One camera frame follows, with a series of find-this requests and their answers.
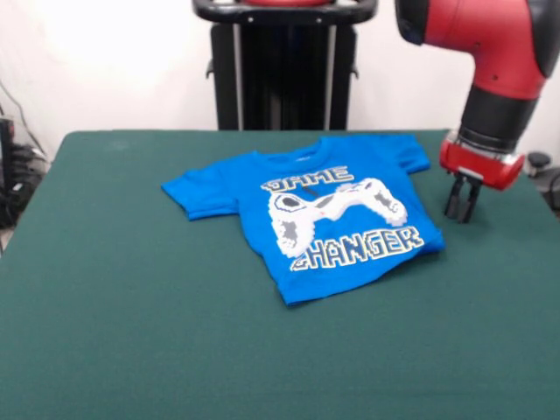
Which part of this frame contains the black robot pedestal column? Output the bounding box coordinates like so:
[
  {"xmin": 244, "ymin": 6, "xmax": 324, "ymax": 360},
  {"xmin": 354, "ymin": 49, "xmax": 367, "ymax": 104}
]
[{"xmin": 192, "ymin": 0, "xmax": 378, "ymax": 132}]

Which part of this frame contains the dark green table cloth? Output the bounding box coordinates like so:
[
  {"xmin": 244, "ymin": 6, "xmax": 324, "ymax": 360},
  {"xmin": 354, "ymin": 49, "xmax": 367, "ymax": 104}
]
[{"xmin": 0, "ymin": 129, "xmax": 560, "ymax": 420}]

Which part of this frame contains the black cables and equipment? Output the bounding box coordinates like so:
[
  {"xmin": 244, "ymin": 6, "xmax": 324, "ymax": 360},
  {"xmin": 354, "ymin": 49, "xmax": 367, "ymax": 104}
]
[{"xmin": 0, "ymin": 78, "xmax": 50, "ymax": 255}]

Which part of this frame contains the blue printed t-shirt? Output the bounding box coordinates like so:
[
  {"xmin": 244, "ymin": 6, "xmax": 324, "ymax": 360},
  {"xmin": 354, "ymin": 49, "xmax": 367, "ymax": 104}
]
[{"xmin": 160, "ymin": 133, "xmax": 447, "ymax": 307}]

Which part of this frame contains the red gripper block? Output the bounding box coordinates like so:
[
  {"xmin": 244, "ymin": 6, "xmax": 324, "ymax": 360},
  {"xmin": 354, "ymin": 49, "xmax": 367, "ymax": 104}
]
[{"xmin": 438, "ymin": 132, "xmax": 526, "ymax": 225}]

